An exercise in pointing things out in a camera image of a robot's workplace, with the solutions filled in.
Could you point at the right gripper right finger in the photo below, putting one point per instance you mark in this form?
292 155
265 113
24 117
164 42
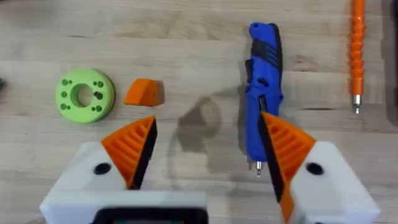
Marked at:
298 161

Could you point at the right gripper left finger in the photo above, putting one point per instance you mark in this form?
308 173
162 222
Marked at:
124 149

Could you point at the blue electric screwdriver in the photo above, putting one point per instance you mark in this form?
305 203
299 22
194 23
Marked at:
263 81

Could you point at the orange flexible screwdriver shaft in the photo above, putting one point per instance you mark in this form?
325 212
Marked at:
357 49

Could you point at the orange ribbed wedge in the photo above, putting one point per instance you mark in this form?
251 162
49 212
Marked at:
144 92

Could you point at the green disc with holes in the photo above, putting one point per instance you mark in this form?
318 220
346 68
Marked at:
84 95

